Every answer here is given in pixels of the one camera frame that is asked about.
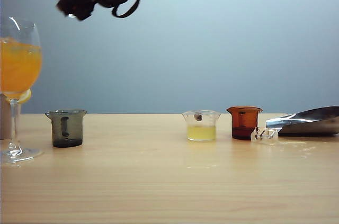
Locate smoky grey measuring cup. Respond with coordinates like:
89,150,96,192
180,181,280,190
44,109,88,148

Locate clear measuring cup yellow juice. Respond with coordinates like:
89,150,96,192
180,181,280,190
182,110,222,142

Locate amber brown measuring cup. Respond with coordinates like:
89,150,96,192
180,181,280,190
226,106,263,140

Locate clear stemmed wine glass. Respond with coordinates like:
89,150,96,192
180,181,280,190
0,17,44,165

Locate yellow lemon slice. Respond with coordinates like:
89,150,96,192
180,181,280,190
18,88,33,105

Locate beige cylindrical block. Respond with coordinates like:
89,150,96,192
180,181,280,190
0,94,13,140

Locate stainless steel ice scoop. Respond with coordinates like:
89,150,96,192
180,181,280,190
265,106,339,137

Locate black looped gripper cable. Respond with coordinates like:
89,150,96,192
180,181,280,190
111,0,143,19

